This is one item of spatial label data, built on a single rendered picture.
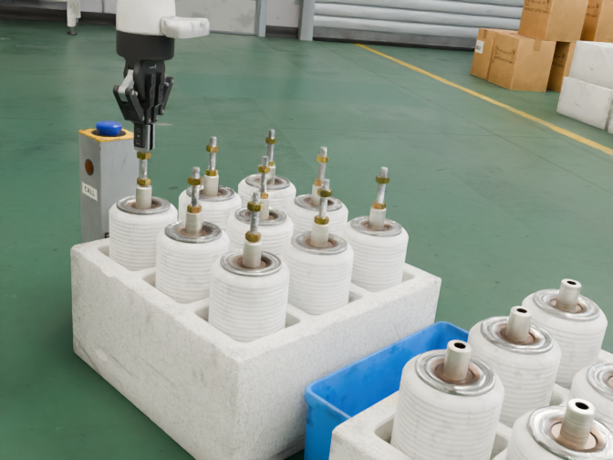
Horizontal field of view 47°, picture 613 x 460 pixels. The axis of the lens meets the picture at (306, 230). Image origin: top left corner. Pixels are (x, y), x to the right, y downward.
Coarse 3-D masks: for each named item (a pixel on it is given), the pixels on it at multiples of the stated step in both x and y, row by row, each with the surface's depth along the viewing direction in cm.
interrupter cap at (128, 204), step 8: (120, 200) 101; (128, 200) 101; (152, 200) 102; (160, 200) 102; (120, 208) 97; (128, 208) 98; (136, 208) 99; (152, 208) 99; (160, 208) 99; (168, 208) 99
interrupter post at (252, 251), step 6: (246, 240) 84; (246, 246) 83; (252, 246) 83; (258, 246) 83; (246, 252) 83; (252, 252) 83; (258, 252) 84; (246, 258) 84; (252, 258) 84; (258, 258) 84; (246, 264) 84; (252, 264) 84; (258, 264) 84
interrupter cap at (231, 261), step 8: (224, 256) 85; (232, 256) 86; (240, 256) 86; (264, 256) 87; (272, 256) 87; (224, 264) 83; (232, 264) 84; (240, 264) 85; (264, 264) 85; (272, 264) 85; (280, 264) 85; (232, 272) 82; (240, 272) 81; (248, 272) 82; (256, 272) 82; (264, 272) 82; (272, 272) 82
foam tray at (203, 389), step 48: (96, 240) 105; (96, 288) 99; (144, 288) 92; (432, 288) 103; (96, 336) 102; (144, 336) 92; (192, 336) 83; (288, 336) 84; (336, 336) 89; (384, 336) 97; (144, 384) 94; (192, 384) 85; (240, 384) 79; (288, 384) 85; (192, 432) 87; (240, 432) 81; (288, 432) 88
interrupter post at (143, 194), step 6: (138, 186) 99; (150, 186) 99; (138, 192) 98; (144, 192) 98; (150, 192) 99; (138, 198) 99; (144, 198) 99; (150, 198) 99; (138, 204) 99; (144, 204) 99; (150, 204) 100
